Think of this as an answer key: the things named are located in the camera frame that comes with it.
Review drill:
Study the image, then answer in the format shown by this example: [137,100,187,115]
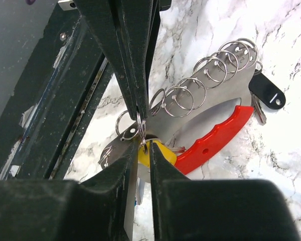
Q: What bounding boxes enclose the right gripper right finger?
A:
[150,156,300,240]

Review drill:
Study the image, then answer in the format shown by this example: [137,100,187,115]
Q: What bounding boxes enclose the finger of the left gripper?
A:
[74,1,137,120]
[108,1,160,118]

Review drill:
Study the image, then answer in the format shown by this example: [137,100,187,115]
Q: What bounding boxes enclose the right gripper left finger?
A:
[0,142,138,240]

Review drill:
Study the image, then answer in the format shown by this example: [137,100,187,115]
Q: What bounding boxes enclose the yellow tagged key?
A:
[137,139,177,168]

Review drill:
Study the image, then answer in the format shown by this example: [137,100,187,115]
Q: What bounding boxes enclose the red keyring with keys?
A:
[97,37,266,184]

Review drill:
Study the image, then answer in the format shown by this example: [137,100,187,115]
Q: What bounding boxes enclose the blue key tag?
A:
[135,178,145,205]

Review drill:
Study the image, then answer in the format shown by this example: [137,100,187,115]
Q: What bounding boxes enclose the black key fob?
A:
[248,73,286,110]

